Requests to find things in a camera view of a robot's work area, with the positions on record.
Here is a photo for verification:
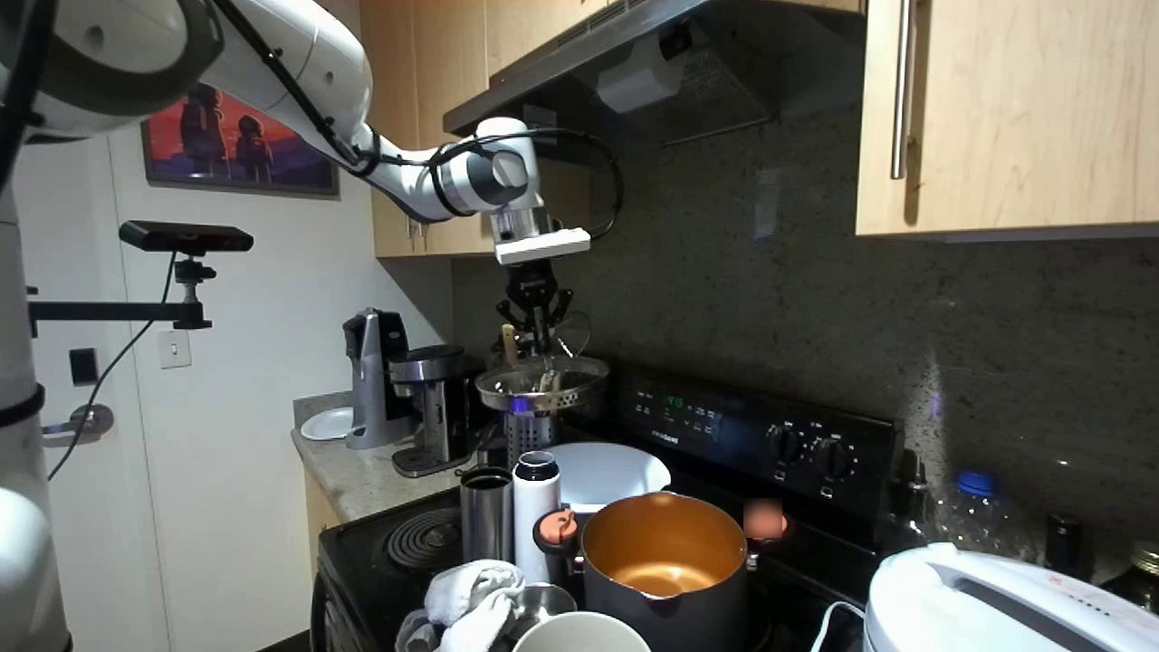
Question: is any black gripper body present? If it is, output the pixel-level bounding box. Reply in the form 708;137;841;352
498;257;571;325

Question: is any dark pot with copper interior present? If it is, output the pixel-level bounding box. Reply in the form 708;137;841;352
534;487;792;652

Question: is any perforated steel utensil holder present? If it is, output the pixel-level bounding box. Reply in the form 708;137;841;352
501;394;561;469

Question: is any black silver coffee maker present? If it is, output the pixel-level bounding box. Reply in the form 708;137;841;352
387;343;481;478

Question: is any wide white bowl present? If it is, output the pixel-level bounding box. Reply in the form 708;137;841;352
539;440;678;519

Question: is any black electric stove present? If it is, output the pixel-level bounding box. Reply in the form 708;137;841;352
307;359;902;652

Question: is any white thermos bottle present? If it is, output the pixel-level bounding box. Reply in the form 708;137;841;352
511;451;565;591

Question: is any stainless steel thermos tumbler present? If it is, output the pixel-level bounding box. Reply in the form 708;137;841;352
458;463;519;564

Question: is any small white dish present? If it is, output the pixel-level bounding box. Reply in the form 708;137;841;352
296;406;363;447

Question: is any electric coil burner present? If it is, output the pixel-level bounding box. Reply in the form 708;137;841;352
381;505;469;575

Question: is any white hood lamp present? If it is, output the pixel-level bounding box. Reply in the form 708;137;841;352
592;33;687;120

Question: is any small clear glass bowl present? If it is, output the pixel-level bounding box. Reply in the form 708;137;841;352
511;580;583;628

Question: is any white crumpled cloth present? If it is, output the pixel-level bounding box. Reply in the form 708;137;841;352
394;557;534;652

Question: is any wooden base cabinet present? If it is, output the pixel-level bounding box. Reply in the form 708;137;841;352
302;469;348;573

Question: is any steel range hood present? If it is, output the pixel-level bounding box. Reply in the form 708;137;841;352
442;0;865;158

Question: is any framed sunset picture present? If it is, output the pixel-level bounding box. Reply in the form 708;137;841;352
137;80;343;202

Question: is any dark glass bottle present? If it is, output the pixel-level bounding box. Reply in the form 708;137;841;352
885;447;938;554

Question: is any blue capped water bottle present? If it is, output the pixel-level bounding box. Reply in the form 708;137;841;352
938;469;1028;563

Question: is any small dark bottle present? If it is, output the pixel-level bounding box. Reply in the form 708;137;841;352
1040;505;1091;575

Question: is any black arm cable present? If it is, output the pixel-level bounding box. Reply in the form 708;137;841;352
212;0;627;247

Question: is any grey wall outlet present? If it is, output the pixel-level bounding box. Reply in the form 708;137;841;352
752;167;788;244

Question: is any wooden wall cabinet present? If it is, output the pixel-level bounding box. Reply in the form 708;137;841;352
355;0;620;263

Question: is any white light switch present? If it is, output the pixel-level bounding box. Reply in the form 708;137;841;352
156;325;195;373

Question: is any black stereo camera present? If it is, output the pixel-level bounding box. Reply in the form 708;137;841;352
117;218;258;257

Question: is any white power cable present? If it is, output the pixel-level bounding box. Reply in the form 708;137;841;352
807;599;865;652

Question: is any thin black camera cable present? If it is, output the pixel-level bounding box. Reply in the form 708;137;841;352
45;255;186;487

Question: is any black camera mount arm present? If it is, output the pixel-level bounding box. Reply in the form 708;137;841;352
26;249;221;337

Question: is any steel cabinet handle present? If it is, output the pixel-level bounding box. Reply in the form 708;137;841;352
888;0;928;186

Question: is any small black wall box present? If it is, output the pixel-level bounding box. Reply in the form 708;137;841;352
64;343;101;387

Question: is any silver door handle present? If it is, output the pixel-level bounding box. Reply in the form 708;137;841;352
41;403;119;451

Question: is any wooden cabinet with steel handle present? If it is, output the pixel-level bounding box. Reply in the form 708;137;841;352
851;0;1159;244

